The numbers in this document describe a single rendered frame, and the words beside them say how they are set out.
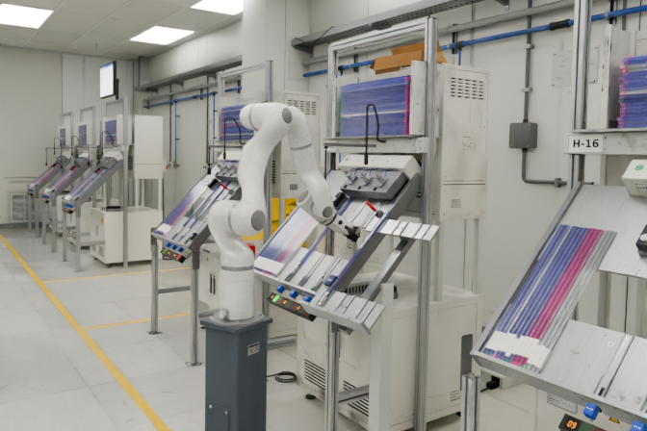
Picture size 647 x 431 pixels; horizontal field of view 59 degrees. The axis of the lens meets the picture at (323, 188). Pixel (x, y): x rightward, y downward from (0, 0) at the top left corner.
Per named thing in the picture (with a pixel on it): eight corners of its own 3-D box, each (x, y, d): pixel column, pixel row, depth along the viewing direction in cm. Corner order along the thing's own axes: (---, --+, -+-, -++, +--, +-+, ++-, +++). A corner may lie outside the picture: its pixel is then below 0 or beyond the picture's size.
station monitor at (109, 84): (113, 97, 637) (113, 60, 635) (99, 101, 684) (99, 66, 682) (125, 98, 644) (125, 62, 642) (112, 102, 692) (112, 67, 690)
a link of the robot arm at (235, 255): (236, 272, 196) (237, 202, 194) (201, 265, 207) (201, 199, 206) (261, 267, 205) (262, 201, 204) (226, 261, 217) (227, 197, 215)
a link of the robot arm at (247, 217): (235, 237, 209) (267, 241, 199) (211, 228, 201) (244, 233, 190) (270, 111, 220) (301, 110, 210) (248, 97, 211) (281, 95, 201)
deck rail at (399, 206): (331, 308, 231) (323, 298, 229) (328, 307, 233) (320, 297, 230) (426, 182, 257) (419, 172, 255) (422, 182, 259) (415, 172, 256)
